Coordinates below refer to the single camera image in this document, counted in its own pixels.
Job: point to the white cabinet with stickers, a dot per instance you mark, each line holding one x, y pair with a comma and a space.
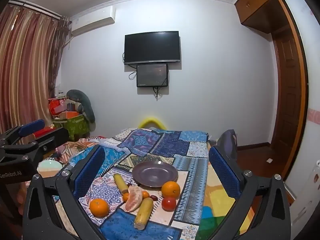
305, 197

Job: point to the colourful fleece blanket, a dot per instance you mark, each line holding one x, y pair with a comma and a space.
215, 205

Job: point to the mint round dish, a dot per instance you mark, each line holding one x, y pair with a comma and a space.
50, 166

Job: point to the brown wooden door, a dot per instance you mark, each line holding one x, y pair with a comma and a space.
290, 92

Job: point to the peeled pomelo piece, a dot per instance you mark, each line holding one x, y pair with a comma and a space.
133, 199

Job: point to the small yellow corn cob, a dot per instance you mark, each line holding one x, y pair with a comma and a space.
121, 183

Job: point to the orange box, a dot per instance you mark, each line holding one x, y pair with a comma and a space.
70, 115

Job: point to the grey purple backpack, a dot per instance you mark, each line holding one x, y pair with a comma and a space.
228, 142

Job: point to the white air conditioner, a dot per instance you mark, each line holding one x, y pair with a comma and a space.
92, 21

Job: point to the white paper scrap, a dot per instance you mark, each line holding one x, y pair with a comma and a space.
269, 160

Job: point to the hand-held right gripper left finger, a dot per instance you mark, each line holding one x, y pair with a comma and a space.
91, 172

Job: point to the black wall television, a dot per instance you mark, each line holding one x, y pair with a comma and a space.
152, 47

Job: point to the red tomato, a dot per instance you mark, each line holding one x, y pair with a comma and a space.
168, 203

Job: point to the blue patchwork blanket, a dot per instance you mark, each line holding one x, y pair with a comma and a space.
160, 145

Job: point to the small tangerine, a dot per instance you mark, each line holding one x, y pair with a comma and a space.
126, 197
145, 194

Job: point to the grey plush toy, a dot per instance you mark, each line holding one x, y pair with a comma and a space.
83, 102

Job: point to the wooden overhead cabinet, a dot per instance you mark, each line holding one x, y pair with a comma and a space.
257, 7

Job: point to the large orange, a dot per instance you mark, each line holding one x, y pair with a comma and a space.
99, 207
170, 189

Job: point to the green patterned storage box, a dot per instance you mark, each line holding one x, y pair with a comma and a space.
75, 127

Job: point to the yellow corn cob piece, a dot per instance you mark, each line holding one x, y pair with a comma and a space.
144, 213

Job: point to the striped red curtain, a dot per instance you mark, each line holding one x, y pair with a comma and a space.
25, 67

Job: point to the small black wall monitor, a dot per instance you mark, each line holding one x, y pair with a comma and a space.
152, 75

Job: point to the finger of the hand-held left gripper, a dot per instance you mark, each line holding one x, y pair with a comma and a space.
32, 127
53, 137

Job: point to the purple round plate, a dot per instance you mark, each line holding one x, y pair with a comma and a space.
154, 173

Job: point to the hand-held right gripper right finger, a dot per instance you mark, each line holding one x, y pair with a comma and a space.
223, 172

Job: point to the red box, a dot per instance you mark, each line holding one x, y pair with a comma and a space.
43, 132

